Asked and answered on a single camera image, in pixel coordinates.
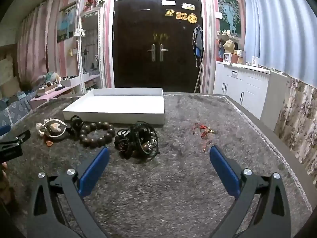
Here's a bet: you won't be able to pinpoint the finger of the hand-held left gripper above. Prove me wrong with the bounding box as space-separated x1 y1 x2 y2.
0 130 31 152
0 145 22 164

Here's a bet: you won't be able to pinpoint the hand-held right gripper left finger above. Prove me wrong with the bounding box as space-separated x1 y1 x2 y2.
27 146 111 238

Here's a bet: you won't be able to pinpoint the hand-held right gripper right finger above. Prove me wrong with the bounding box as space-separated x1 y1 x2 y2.
209 145 291 238

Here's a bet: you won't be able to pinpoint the red string bracelet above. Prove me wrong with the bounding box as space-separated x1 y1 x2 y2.
193 123 216 152

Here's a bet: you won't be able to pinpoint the brown wooden bead bracelet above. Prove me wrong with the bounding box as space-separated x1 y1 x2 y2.
79 121 116 148

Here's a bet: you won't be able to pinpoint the white frilly bracelet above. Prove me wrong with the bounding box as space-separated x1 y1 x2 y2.
36 118 68 141

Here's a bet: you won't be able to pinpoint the black cord bracelet bundle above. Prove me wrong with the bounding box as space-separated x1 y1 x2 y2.
114 121 160 160

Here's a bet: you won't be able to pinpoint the white shallow tray box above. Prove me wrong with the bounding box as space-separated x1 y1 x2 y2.
62 87 165 125

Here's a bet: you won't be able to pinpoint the blue patterned sofa cover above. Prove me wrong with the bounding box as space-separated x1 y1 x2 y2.
0 89 37 134

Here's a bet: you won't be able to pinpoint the grey shaggy mat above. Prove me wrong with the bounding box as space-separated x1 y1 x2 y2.
5 93 312 238

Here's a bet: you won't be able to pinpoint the pink shelf unit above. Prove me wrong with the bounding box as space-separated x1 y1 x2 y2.
30 74 101 109

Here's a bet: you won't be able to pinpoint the wooden tray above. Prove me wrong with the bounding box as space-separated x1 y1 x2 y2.
37 84 58 96

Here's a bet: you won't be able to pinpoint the pale green plush toy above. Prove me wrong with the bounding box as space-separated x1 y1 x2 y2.
45 71 60 82

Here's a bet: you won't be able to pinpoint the white storage box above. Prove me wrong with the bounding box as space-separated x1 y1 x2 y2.
61 76 81 87

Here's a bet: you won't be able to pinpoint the white cabinet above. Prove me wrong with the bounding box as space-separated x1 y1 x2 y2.
213 62 289 121

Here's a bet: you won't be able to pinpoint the floral cloth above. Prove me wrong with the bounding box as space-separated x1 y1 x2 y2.
274 78 317 179

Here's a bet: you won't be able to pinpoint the broom stick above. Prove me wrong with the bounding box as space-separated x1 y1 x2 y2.
194 51 206 93

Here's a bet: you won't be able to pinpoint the pink curtain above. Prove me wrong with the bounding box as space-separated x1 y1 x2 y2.
17 0 58 85

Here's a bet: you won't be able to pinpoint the small white box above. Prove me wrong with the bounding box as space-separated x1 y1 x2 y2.
223 53 239 63

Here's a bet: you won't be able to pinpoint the white framed standing mirror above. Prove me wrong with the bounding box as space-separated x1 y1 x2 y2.
75 7 106 93

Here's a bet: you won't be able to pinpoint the dark double door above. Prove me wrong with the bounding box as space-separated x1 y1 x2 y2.
113 0 203 93

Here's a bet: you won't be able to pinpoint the tan plush toy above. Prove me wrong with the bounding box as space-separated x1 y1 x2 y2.
223 39 235 54

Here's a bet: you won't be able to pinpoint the blue curtain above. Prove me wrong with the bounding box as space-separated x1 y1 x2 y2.
244 0 317 90

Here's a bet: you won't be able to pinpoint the artificial flower bunch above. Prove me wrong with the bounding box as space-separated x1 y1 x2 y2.
85 0 106 8

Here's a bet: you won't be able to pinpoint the hanging cables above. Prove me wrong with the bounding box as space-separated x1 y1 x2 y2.
192 26 205 68

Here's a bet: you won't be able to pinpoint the wall poster with blue figure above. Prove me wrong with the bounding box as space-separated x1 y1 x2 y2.
57 2 77 43

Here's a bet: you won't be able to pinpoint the silver door handle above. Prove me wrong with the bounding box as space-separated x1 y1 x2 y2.
160 44 169 62
147 44 157 62

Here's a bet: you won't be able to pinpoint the wall poster with pale figure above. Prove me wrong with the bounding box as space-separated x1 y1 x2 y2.
217 0 241 38

